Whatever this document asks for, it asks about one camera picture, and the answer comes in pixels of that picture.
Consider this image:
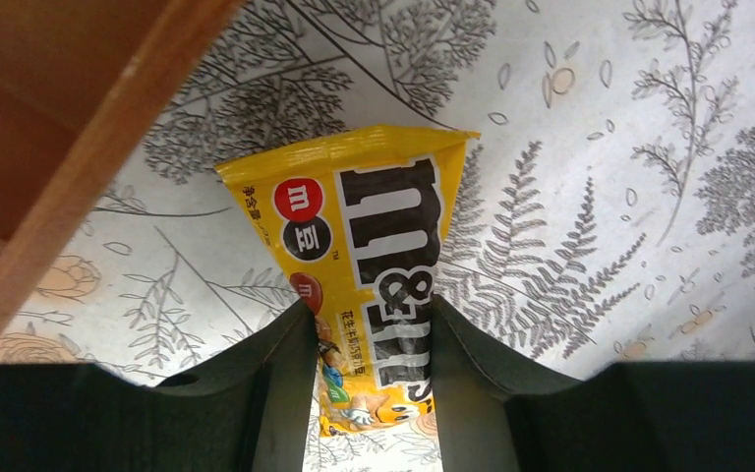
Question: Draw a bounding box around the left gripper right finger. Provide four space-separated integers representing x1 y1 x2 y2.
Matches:
432 297 755 471

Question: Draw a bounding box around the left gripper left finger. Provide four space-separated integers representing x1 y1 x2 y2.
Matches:
0 302 317 471

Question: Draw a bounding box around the yellow candy bag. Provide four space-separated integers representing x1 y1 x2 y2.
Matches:
216 125 476 437

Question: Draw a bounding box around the floral table mat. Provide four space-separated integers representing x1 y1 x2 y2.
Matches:
0 1 755 382

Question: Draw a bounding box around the wooden compartment tray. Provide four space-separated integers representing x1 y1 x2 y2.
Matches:
0 1 239 333

